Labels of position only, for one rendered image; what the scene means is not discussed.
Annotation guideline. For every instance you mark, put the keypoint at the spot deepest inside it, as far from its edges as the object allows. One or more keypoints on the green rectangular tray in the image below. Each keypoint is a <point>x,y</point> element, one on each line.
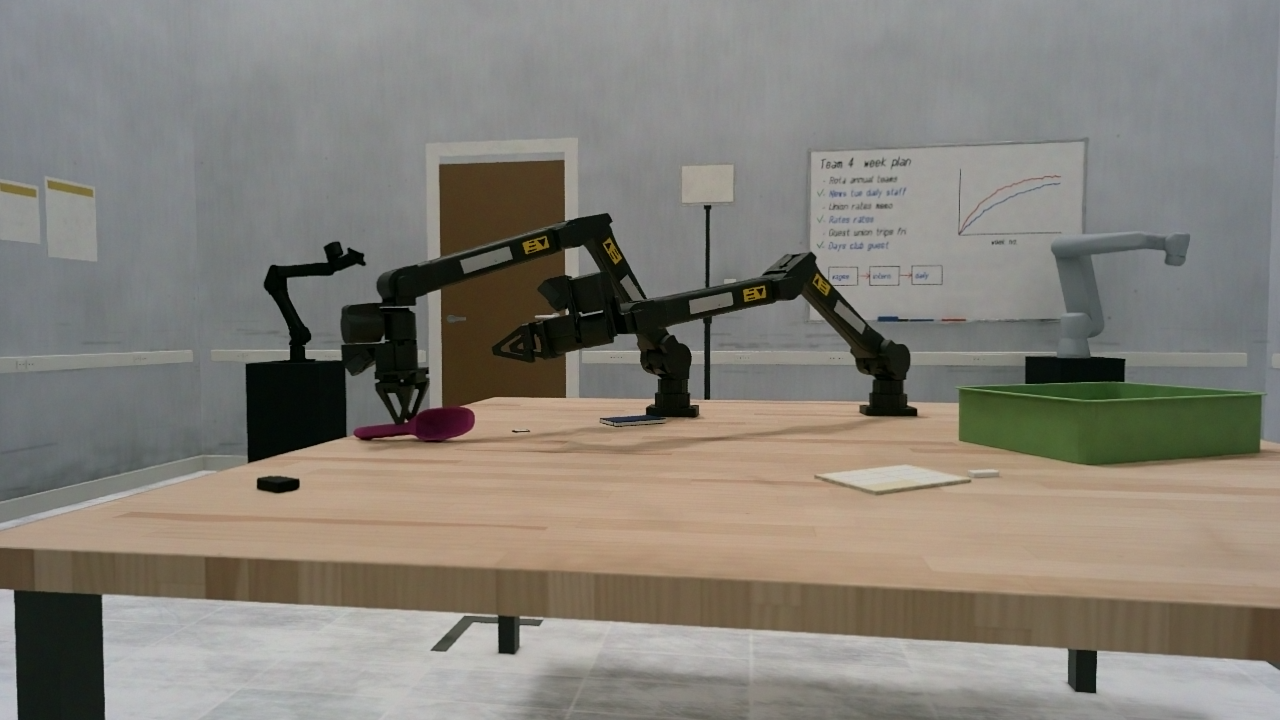
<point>1097,431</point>

